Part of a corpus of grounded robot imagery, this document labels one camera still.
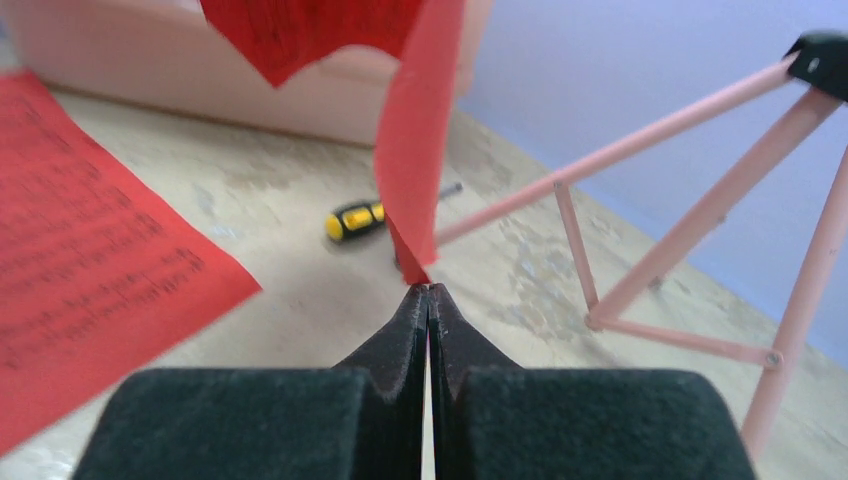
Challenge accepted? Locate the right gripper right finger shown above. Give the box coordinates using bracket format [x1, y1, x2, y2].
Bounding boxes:
[428, 284, 755, 480]

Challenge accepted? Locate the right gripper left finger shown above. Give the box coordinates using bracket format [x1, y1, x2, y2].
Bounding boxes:
[73, 286, 429, 479]

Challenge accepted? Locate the red sheet music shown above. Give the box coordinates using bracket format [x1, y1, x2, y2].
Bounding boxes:
[201, 0, 465, 285]
[1, 71, 260, 452]

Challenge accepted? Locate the pink tripod music stand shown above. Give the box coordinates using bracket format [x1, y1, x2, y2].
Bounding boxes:
[436, 30, 847, 457]

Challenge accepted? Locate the yellow black screwdriver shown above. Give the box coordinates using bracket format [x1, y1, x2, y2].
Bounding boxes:
[324, 182, 463, 244]

